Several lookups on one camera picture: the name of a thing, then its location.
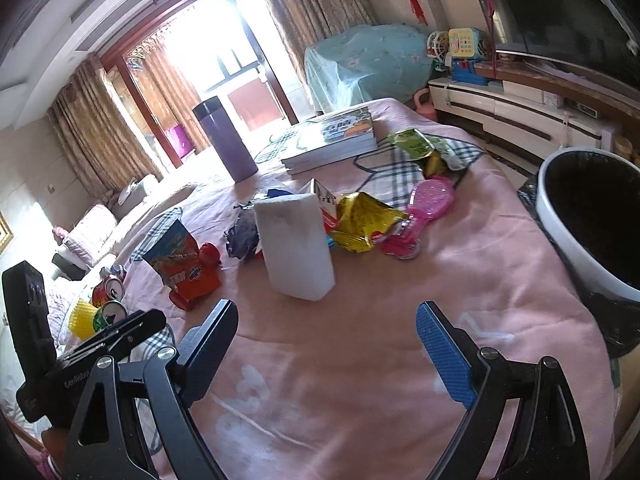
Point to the yellow snack bag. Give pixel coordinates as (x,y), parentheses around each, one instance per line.
(360,225)

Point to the pink plastic hairbrush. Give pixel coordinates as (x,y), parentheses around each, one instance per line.
(431,199)

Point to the white and yellow ball toy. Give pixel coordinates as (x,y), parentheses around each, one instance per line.
(437,47)

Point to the colourful activity cube toy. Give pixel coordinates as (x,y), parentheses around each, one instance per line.
(465,42)

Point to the beige sofa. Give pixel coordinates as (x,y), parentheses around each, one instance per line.
(92,235)

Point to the red drink can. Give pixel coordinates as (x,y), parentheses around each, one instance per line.
(112,288)

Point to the yellow plastic cup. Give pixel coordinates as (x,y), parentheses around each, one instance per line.
(82,318)

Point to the pink plastic toy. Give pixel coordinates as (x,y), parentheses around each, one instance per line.
(400,241)

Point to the white foam block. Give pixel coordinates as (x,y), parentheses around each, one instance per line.
(295,250)

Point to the gold picture frame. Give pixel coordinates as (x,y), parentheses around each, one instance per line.
(4,230)

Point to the stacked yellow containers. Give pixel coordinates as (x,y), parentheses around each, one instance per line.
(624,147)

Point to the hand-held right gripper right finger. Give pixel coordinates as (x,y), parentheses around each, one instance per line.
(442,355)

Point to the black flat television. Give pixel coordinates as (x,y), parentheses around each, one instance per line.
(565,10)

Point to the red and white carton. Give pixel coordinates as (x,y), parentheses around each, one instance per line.
(326,205)

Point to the dark purple wrapper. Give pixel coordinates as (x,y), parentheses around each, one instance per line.
(242,240)

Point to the brown patterned curtain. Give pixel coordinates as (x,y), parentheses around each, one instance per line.
(305,5)
(95,125)

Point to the purple thermos bottle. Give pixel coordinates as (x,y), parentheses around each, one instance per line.
(225,140)

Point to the orange and blue snack bag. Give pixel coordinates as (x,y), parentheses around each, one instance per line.
(180,265)

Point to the teal cloth-covered furniture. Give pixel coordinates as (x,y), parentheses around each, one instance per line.
(370,65)

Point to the pink thin rod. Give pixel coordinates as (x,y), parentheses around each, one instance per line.
(489,15)

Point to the white television cabinet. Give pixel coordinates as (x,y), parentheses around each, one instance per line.
(525,110)

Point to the magenta storage box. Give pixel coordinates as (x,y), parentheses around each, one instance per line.
(177,141)

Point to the white bin with black liner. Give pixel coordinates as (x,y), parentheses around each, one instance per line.
(590,210)

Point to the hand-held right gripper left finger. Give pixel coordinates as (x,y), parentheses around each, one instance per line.
(212,332)

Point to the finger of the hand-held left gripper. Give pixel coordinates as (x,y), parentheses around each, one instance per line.
(137,325)

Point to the blue toy cash register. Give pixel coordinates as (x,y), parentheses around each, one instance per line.
(467,71)

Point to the pink kettlebell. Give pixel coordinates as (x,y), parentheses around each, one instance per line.
(425,103)

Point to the green drink can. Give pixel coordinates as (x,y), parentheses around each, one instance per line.
(111,313)

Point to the green snack bag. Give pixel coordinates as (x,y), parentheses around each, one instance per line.
(425,152)

